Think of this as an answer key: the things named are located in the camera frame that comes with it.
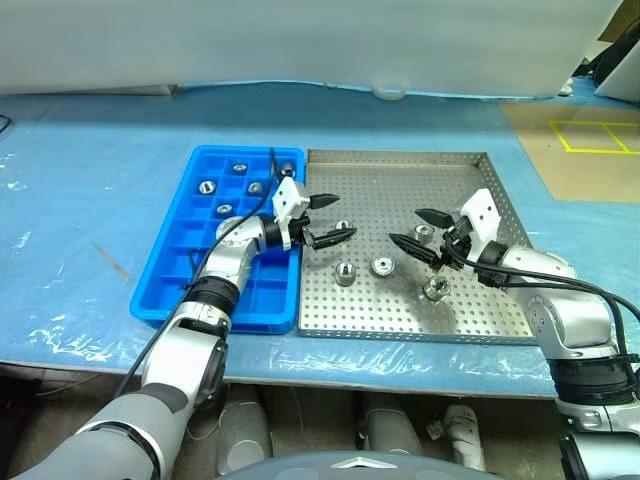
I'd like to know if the blue compartment tray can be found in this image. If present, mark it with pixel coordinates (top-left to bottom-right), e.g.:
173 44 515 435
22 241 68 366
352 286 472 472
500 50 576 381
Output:
128 144 307 335

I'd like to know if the brown cardboard sheet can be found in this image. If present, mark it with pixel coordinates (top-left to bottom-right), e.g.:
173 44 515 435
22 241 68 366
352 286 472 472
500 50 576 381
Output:
501 97 640 204

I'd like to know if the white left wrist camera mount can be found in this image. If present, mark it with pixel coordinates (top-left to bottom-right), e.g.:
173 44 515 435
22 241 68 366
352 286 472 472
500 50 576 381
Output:
272 177 310 251

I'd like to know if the perforated metal tray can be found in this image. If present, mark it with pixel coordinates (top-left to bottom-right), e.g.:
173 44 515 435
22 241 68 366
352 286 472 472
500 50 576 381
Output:
297 148 544 347

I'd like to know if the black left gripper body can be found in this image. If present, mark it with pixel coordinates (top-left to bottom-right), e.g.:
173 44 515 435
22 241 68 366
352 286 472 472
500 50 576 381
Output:
288 212 317 249

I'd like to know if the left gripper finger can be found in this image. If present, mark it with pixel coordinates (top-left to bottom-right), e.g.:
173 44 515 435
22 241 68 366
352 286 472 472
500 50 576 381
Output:
305 193 342 211
305 227 359 250

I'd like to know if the white wrapped bundle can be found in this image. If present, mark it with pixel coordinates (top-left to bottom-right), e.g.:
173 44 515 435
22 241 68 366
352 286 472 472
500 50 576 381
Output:
442 404 486 474

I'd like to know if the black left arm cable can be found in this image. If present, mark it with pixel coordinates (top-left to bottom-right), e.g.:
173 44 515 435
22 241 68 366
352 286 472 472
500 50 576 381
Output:
115 147 281 399

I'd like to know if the dark grey rounded cover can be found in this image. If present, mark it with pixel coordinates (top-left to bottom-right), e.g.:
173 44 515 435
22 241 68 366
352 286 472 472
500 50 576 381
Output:
209 447 481 480

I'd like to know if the brown cardboard piece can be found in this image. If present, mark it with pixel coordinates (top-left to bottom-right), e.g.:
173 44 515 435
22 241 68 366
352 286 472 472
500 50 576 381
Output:
599 0 640 44

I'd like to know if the white backdrop sheet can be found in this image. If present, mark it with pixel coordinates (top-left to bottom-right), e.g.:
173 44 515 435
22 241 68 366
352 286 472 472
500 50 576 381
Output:
0 0 626 99

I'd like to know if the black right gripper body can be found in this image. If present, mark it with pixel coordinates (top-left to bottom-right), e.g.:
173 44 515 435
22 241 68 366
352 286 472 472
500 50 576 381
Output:
434 222 476 271

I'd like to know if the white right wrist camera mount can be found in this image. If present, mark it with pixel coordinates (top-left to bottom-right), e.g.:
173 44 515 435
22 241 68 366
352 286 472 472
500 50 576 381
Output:
458 188 503 254

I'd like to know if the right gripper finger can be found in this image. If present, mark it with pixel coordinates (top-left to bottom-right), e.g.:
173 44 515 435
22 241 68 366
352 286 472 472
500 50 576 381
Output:
413 208 456 229
388 232 444 266

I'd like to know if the white foam board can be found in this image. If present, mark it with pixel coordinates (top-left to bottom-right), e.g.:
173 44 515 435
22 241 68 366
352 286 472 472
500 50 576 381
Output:
593 47 640 104

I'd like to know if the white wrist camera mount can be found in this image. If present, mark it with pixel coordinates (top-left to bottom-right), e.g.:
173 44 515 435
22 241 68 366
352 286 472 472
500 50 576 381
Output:
458 188 503 254
272 177 310 251

